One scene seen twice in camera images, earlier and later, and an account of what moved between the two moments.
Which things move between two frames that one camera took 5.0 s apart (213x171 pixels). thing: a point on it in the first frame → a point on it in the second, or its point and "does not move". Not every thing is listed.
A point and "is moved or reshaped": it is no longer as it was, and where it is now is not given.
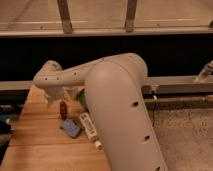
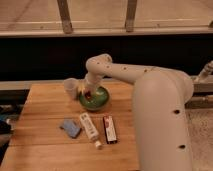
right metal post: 130,16 does not move
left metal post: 67,25 does not move
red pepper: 63,110 is moved or reshaped
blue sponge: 71,128 does not move
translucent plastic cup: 72,92 does not move
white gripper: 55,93 → 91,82
